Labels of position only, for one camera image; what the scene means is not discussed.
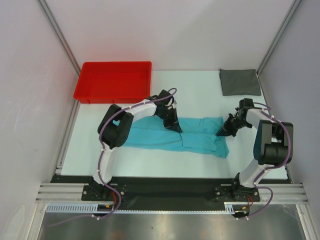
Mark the folded grey t-shirt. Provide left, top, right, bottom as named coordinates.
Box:
left=219, top=68, right=262, bottom=96

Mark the red plastic tray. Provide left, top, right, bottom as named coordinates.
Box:
left=73, top=61, right=152, bottom=104

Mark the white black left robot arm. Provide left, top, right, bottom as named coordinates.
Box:
left=89, top=88, right=183, bottom=200

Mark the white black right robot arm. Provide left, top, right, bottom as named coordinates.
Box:
left=215, top=98, right=294, bottom=202

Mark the right aluminium corner post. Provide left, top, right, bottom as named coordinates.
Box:
left=256, top=0, right=304, bottom=77

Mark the white slotted cable duct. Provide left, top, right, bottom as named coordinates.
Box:
left=46, top=202, right=251, bottom=215

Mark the light blue t-shirt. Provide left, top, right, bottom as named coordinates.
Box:
left=124, top=116, right=230, bottom=159

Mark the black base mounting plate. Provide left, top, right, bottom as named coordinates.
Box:
left=49, top=175, right=293, bottom=212

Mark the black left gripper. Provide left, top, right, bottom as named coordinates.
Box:
left=156, top=108, right=182, bottom=133

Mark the left aluminium corner post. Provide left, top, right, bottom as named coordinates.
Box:
left=36, top=0, right=81, bottom=76

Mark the aluminium front frame rail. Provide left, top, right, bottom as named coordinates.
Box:
left=35, top=183, right=309, bottom=205

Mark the aluminium corner post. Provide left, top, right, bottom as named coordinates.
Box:
left=36, top=0, right=81, bottom=76
left=256, top=0, right=304, bottom=77

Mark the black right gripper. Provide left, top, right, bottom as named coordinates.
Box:
left=216, top=113, right=251, bottom=137

